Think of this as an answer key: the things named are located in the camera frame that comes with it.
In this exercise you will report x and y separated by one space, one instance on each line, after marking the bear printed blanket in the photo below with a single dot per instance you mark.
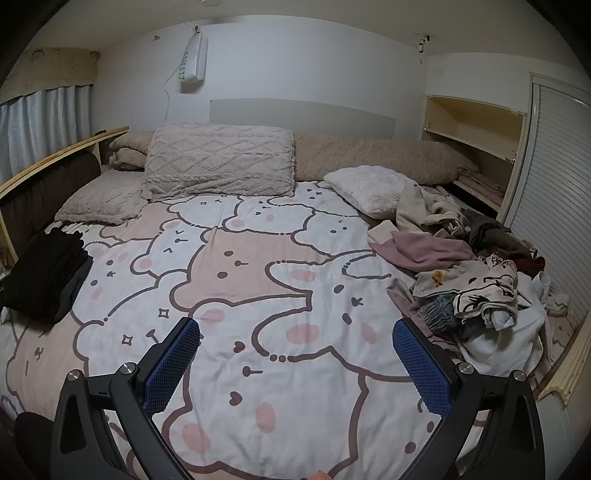
277 258

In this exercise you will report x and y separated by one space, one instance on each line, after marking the white louvred door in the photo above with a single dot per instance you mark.
554 184

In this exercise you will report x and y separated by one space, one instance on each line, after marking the dark grey garment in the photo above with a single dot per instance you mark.
498 235

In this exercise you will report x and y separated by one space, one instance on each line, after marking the beige garment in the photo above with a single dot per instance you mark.
411 203

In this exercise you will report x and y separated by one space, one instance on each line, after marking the pink folded cloth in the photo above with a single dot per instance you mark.
480 183

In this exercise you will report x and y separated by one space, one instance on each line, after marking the cream bed frame edge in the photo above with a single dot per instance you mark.
568 378

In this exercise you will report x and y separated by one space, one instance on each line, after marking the small textured cream pillow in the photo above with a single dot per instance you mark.
101 198

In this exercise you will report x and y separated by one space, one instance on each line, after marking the beige curtain valance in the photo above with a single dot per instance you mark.
55 69

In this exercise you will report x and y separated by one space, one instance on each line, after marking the large textured cream pillow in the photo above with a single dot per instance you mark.
217 157

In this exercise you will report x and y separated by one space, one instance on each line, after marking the dark red garment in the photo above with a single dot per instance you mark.
531 265

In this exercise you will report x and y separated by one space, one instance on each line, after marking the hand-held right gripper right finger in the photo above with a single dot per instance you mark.
422 364

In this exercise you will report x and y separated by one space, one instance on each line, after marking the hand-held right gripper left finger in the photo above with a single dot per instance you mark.
171 364

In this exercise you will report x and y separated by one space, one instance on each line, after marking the black folded clothes stack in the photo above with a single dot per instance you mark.
46 277

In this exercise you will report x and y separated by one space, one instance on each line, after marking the white wall-mounted device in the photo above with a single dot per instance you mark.
194 60

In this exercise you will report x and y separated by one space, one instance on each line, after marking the white fluffy pillow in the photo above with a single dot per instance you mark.
369 189

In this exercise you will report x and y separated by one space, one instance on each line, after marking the cream open shelf cupboard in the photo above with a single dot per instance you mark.
471 120

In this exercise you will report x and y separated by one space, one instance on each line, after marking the blue-grey garment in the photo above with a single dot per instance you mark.
438 311

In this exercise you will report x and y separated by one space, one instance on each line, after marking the long beige bolster pillow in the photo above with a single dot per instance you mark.
369 157

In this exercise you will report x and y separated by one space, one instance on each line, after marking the white garment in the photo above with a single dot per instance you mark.
508 341

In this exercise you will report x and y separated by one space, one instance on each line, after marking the wooden bed side rail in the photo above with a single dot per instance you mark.
69 147

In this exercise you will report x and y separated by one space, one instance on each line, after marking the brown bed side cushion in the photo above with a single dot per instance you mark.
46 194

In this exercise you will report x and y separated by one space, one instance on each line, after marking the cream printed garment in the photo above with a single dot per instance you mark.
485 281

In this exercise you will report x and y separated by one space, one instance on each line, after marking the mauve garment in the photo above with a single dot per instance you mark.
425 251

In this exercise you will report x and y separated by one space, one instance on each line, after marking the pale blue curtain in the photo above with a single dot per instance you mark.
41 124

